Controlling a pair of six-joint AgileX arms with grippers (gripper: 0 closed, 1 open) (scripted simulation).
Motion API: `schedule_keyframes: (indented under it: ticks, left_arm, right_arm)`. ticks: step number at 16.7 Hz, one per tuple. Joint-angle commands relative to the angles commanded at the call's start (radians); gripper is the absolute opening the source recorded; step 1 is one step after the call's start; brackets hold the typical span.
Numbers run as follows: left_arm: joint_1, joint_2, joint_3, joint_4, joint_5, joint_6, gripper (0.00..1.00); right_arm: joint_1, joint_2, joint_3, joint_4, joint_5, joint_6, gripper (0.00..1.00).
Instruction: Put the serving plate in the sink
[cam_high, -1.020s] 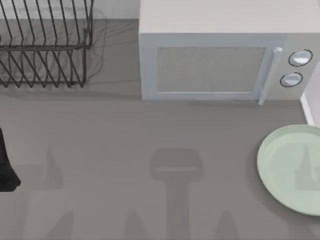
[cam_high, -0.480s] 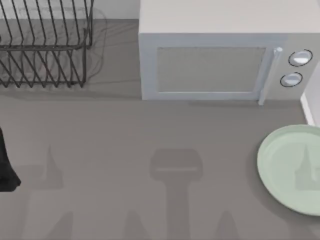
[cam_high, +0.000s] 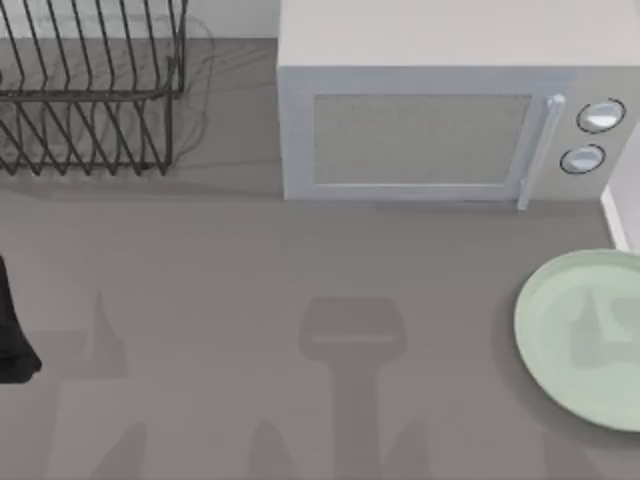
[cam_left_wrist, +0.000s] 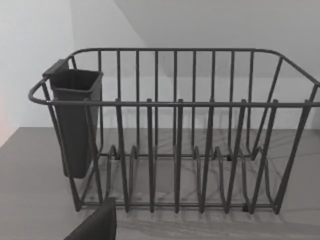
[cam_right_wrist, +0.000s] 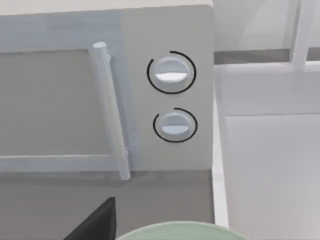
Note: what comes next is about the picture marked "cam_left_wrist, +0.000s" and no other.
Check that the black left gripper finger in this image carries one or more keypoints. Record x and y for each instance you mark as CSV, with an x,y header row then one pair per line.
x,y
101,225

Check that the dark grey cutlery holder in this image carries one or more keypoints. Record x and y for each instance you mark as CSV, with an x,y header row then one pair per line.
x,y
75,120

